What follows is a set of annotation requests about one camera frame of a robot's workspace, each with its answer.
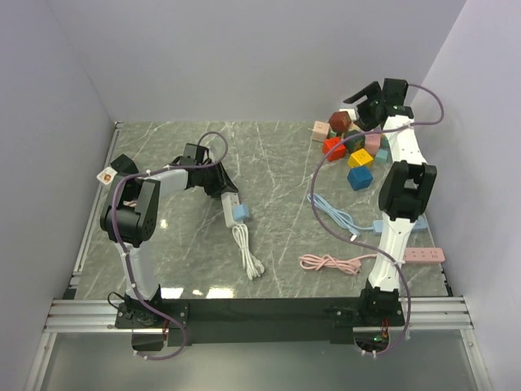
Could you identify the small blue plug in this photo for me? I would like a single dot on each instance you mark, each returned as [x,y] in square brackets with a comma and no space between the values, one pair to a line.
[240,212]

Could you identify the red cube plug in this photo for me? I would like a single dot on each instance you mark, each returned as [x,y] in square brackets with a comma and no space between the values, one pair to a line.
[334,149]

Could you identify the pink power strip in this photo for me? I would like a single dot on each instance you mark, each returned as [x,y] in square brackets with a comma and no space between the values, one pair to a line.
[424,255]

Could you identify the aluminium rail frame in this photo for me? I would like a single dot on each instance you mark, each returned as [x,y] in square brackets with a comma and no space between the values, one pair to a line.
[194,256]

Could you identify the small teal plug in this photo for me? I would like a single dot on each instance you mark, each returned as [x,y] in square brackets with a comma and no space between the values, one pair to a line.
[381,156]

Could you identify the white power strip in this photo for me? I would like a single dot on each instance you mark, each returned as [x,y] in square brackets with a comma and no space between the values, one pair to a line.
[229,201]

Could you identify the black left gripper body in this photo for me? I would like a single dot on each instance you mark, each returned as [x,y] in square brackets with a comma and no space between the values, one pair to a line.
[210,180]

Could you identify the light pink cube plug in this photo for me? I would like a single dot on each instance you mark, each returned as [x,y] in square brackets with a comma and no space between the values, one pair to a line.
[320,131]

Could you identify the dark green cube plug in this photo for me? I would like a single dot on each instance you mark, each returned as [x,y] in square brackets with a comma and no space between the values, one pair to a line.
[356,141]

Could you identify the light blue power strip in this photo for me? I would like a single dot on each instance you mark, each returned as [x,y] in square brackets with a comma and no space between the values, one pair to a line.
[420,225]

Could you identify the yellow cube plug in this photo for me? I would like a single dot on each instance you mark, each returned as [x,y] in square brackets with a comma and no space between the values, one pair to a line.
[360,158]

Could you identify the white cartoon cube plug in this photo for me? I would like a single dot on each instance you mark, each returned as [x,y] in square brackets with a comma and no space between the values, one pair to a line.
[106,176]

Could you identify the blue cube plug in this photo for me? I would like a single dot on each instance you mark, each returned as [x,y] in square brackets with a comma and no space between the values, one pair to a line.
[359,178]

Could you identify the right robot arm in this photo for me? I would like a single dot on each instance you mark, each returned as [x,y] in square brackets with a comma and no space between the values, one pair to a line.
[403,196]

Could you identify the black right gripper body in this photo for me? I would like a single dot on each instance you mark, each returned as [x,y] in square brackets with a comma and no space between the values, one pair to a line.
[365,112]

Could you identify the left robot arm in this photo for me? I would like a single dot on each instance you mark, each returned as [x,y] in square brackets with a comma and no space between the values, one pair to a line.
[130,212]

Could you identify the black cube plug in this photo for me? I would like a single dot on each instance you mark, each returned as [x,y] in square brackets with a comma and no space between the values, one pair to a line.
[124,165]

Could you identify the maroon patterned cube plug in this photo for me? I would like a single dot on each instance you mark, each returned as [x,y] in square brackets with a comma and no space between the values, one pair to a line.
[340,122]

